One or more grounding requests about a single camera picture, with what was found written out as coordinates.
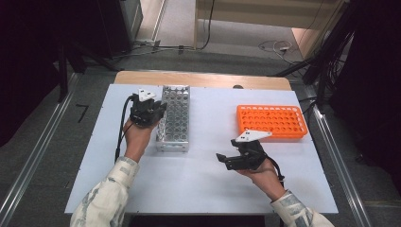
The person's left hand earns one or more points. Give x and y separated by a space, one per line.
138 142

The white board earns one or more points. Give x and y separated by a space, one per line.
201 189

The black cabinet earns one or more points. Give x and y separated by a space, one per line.
116 25

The person's right hand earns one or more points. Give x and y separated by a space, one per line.
266 179

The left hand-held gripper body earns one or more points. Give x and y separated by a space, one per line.
143 112

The orange plastic test tube rack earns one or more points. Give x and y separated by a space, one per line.
271 121

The aluminium floor rail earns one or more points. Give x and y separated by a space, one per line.
343 183
34 157

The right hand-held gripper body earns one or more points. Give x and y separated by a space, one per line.
252 156

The black metal stand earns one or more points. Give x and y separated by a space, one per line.
63 75

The grey power strip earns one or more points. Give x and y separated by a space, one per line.
146 43

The wooden table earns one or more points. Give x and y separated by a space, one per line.
201 79

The silver metal test tube rack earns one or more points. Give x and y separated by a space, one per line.
175 119

